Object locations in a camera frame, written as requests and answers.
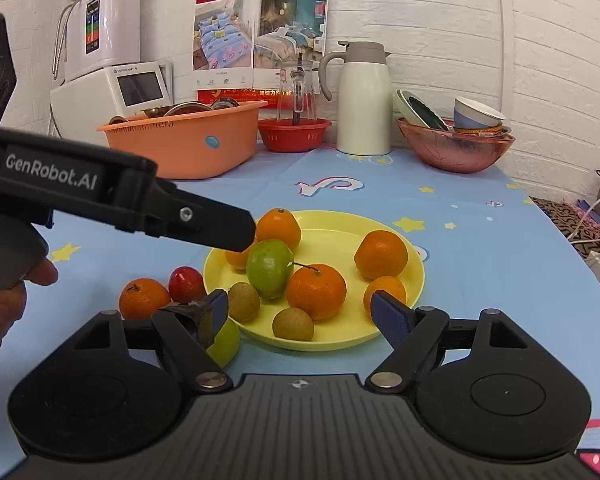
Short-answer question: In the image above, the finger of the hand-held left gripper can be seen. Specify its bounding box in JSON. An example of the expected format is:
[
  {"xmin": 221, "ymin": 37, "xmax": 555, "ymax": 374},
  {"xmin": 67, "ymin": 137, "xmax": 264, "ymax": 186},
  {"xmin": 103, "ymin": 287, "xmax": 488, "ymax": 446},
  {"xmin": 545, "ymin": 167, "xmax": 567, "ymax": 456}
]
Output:
[{"xmin": 147, "ymin": 176, "xmax": 257, "ymax": 253}]

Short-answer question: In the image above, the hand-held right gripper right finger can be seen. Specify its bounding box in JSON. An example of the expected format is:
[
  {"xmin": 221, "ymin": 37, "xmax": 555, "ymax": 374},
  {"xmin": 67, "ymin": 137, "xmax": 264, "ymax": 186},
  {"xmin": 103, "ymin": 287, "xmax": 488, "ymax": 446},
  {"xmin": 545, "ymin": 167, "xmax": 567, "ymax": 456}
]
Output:
[{"xmin": 365, "ymin": 290, "xmax": 531, "ymax": 393}]

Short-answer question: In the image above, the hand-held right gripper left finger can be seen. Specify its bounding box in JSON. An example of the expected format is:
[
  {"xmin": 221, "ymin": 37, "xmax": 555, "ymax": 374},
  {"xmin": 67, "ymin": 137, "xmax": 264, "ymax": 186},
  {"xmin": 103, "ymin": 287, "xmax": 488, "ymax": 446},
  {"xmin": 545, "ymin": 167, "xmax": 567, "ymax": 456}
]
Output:
[{"xmin": 72, "ymin": 288, "xmax": 233, "ymax": 393}]

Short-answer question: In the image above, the kiwi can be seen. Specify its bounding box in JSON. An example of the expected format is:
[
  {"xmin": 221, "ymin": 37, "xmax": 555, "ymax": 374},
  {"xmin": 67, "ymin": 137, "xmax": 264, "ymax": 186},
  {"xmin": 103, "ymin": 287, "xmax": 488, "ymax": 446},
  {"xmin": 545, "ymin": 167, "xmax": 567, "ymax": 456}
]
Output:
[
  {"xmin": 227, "ymin": 282, "xmax": 261, "ymax": 323},
  {"xmin": 272, "ymin": 308, "xmax": 315, "ymax": 342}
]

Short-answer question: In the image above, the red apple back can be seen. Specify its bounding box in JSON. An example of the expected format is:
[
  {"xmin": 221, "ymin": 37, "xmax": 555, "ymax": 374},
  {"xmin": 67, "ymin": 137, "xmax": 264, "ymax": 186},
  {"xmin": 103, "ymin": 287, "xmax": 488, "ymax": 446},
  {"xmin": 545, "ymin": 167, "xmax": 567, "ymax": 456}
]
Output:
[{"xmin": 168, "ymin": 266, "xmax": 207, "ymax": 304}]

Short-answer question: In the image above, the small green apple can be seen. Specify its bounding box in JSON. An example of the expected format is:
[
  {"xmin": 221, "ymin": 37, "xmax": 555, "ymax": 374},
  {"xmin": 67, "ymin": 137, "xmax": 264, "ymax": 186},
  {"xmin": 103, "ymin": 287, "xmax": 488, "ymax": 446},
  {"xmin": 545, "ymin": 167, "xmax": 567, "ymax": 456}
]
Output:
[{"xmin": 205, "ymin": 317, "xmax": 242, "ymax": 368}]

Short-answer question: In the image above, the small orange mandarin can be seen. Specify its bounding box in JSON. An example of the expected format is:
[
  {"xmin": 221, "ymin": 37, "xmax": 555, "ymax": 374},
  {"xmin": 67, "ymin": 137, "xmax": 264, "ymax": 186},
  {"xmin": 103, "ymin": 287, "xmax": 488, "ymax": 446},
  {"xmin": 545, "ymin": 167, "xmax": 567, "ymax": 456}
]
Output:
[{"xmin": 224, "ymin": 241, "xmax": 258, "ymax": 272}]

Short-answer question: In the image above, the yellow plastic plate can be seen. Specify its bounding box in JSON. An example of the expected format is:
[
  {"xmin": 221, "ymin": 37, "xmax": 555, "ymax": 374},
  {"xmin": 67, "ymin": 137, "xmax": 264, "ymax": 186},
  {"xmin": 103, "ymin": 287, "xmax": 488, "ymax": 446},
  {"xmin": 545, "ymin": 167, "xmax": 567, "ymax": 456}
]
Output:
[{"xmin": 202, "ymin": 210, "xmax": 426, "ymax": 352}]

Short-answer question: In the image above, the orange mandarin with stem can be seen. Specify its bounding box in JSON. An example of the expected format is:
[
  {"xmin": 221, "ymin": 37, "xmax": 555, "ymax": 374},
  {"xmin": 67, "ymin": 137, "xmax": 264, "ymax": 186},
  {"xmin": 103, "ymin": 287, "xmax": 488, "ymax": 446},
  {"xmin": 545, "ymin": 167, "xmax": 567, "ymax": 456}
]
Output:
[{"xmin": 286, "ymin": 263, "xmax": 347, "ymax": 322}]

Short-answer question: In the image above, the person's left hand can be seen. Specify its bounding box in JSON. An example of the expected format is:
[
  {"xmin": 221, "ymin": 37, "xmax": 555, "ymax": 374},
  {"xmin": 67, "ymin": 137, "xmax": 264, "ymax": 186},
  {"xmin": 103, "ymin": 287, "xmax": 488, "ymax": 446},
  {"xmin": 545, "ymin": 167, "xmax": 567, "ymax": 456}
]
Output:
[{"xmin": 0, "ymin": 257, "xmax": 59, "ymax": 363}]

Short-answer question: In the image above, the white appliance with screen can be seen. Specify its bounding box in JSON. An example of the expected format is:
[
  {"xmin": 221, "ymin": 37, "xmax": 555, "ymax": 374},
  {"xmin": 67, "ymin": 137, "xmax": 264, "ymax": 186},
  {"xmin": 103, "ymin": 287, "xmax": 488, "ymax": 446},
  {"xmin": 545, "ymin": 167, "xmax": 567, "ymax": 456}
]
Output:
[{"xmin": 50, "ymin": 60, "xmax": 174, "ymax": 137}]

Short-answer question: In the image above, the orange plastic basket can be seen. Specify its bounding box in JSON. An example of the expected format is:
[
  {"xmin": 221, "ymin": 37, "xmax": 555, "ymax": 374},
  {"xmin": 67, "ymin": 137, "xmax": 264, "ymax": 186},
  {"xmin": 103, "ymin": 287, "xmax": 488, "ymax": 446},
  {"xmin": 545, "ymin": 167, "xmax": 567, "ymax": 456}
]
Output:
[{"xmin": 96, "ymin": 100, "xmax": 269, "ymax": 181}]

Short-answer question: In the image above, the blue printed tablecloth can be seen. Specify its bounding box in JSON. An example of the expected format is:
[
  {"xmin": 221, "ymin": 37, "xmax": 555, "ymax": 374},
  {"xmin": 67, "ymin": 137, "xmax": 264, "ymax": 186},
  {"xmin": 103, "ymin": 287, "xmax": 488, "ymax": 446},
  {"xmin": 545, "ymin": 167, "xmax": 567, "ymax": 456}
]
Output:
[{"xmin": 0, "ymin": 142, "xmax": 600, "ymax": 480}]

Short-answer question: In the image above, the metal bowl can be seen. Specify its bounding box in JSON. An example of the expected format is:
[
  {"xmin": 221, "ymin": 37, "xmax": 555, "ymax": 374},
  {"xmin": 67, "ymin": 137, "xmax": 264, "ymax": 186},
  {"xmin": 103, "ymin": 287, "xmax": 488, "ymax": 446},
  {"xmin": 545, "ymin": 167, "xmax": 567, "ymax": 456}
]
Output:
[{"xmin": 140, "ymin": 101, "xmax": 216, "ymax": 118}]

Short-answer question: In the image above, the red plastic basket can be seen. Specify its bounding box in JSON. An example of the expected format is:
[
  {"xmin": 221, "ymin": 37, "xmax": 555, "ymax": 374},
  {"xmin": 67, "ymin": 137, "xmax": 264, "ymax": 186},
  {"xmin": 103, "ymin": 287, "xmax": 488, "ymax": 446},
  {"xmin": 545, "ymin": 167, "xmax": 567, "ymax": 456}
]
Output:
[{"xmin": 257, "ymin": 118, "xmax": 332, "ymax": 153}]

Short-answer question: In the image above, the white water purifier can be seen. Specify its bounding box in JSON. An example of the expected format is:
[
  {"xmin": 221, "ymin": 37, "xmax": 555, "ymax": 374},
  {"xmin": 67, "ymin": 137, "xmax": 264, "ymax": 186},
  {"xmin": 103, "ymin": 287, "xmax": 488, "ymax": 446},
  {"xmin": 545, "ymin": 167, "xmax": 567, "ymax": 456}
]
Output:
[{"xmin": 62, "ymin": 0, "xmax": 141, "ymax": 82}]

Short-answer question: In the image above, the glass pitcher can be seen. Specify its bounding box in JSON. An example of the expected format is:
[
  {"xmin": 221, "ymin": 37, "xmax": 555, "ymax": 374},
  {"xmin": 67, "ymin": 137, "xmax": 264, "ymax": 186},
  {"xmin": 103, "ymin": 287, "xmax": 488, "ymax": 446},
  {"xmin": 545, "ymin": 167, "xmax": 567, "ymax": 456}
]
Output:
[{"xmin": 276, "ymin": 60, "xmax": 319, "ymax": 126}]

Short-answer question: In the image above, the pink glass bowl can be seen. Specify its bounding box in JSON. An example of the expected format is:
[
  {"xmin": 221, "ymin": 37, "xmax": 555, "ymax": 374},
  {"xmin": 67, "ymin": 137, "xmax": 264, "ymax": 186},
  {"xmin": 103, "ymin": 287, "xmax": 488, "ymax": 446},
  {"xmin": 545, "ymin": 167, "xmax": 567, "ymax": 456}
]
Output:
[{"xmin": 396, "ymin": 117, "xmax": 516, "ymax": 174}]

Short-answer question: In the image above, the white thermos jug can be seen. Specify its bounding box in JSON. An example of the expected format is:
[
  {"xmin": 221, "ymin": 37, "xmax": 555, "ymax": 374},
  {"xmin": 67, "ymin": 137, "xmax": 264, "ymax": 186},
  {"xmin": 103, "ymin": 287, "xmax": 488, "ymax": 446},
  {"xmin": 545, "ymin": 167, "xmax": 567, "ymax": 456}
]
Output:
[{"xmin": 319, "ymin": 41, "xmax": 393, "ymax": 156}]

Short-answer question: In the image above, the dark patterned cloth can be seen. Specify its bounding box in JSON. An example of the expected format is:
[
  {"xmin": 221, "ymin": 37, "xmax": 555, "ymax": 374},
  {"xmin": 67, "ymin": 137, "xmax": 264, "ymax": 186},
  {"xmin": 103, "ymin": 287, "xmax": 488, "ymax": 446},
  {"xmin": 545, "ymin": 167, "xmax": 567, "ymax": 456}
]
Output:
[{"xmin": 530, "ymin": 196, "xmax": 600, "ymax": 256}]

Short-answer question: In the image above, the green rimmed white bowl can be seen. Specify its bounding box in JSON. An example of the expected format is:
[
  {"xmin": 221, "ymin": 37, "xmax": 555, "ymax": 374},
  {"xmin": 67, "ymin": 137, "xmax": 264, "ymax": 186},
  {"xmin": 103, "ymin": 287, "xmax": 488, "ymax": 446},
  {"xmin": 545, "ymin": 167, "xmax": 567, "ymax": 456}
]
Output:
[{"xmin": 393, "ymin": 89, "xmax": 451, "ymax": 131}]

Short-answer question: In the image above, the white and blue bowl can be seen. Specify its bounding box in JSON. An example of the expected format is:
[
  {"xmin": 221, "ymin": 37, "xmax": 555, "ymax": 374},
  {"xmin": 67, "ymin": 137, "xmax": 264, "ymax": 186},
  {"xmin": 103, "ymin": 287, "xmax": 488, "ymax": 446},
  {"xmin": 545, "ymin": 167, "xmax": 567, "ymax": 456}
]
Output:
[{"xmin": 453, "ymin": 96, "xmax": 506, "ymax": 132}]

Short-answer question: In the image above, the wall poster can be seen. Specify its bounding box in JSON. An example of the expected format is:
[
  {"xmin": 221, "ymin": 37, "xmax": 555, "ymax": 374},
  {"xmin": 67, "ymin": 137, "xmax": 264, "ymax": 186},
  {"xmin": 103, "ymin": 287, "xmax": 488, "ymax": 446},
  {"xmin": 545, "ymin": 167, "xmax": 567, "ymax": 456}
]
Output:
[{"xmin": 192, "ymin": 0, "xmax": 328, "ymax": 106}]

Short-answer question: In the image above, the white wall pipe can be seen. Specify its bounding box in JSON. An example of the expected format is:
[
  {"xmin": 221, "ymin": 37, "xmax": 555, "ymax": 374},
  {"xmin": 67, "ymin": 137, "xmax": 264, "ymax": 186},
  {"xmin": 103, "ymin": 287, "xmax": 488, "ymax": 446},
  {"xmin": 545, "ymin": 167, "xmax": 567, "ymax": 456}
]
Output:
[{"xmin": 494, "ymin": 0, "xmax": 515, "ymax": 181}]

